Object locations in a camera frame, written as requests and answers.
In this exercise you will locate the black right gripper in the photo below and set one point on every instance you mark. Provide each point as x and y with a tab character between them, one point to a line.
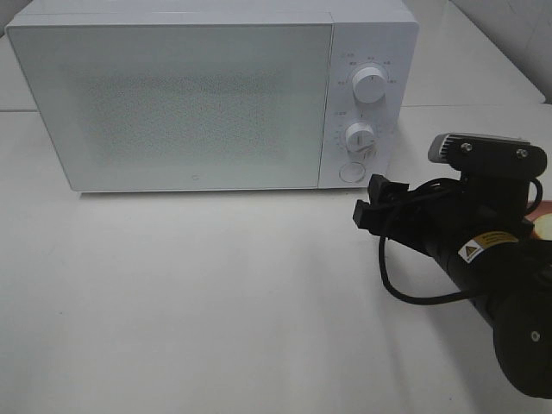
443	213

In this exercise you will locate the sandwich with white bread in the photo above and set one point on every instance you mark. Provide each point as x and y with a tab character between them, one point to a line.
543	227

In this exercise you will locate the white microwave door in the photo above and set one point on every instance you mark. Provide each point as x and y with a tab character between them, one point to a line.
180	108

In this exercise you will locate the white microwave oven body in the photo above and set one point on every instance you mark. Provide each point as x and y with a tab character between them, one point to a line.
383	33

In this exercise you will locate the round white door button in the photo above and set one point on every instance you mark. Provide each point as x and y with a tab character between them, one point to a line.
353	172

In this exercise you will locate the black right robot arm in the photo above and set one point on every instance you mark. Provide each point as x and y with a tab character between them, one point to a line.
508	281

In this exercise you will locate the pink round plate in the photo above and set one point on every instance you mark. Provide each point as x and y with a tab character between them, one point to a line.
544	208

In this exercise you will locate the upper white power knob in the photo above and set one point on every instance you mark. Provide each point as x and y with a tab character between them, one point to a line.
369	84

